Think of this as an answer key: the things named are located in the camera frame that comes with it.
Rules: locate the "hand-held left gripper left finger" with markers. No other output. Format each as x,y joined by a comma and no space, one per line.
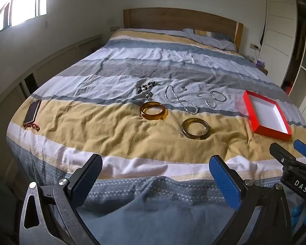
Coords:
88,181

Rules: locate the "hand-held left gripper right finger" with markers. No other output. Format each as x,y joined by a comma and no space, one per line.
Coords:
224,183

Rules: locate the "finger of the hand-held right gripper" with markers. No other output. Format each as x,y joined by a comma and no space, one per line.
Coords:
283,154
304,149

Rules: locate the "red cardboard box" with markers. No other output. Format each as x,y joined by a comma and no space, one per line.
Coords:
267,112

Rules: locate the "olive brown bangle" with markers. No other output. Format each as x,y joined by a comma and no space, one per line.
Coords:
193,135

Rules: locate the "twisted silver hoop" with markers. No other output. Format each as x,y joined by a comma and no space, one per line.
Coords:
206,104
215,104

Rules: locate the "thin silver bangle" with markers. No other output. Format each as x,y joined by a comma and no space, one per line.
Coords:
212,94

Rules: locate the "amber bangle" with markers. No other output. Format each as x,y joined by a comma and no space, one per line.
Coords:
153,117

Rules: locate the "orange item in wardrobe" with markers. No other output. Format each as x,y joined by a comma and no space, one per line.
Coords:
287,87

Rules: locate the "wooden nightstand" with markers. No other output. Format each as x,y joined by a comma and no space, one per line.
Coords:
262,70

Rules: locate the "black smartphone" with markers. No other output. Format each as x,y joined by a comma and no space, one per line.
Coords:
32,111

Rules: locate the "purple tissue pack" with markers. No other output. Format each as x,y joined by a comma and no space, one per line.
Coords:
260,63

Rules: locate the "grey striped pillow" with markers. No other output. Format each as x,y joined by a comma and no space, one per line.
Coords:
214,42

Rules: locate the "white wardrobe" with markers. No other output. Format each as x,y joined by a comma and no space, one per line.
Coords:
280,17

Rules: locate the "wooden headboard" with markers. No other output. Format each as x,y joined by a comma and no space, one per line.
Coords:
181,17

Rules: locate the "window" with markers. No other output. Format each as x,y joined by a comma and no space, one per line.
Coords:
23,7

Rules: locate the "wall socket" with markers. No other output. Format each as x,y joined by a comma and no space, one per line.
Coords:
254,46
114,28

